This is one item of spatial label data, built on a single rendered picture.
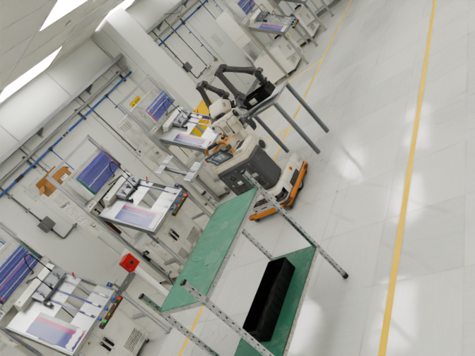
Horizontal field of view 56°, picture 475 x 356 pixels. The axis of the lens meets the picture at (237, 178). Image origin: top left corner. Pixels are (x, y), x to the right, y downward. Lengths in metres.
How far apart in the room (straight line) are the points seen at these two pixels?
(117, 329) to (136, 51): 4.82
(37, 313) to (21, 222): 2.11
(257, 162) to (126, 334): 2.20
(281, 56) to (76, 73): 3.73
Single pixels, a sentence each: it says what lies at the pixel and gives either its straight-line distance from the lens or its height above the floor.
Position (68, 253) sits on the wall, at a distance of 6.60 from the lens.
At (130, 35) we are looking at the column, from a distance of 8.14.
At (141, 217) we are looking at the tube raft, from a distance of 5.06.
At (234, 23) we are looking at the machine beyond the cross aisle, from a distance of 8.88.
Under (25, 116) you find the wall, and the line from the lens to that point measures 7.12.
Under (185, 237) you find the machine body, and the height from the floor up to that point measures 0.25.
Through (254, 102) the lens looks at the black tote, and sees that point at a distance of 5.09.
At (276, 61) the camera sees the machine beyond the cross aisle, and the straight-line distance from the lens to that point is 8.88.
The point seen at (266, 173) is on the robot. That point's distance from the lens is 4.43.
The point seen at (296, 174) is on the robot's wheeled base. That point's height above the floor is 0.15.
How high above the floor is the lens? 1.93
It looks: 17 degrees down
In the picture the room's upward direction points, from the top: 45 degrees counter-clockwise
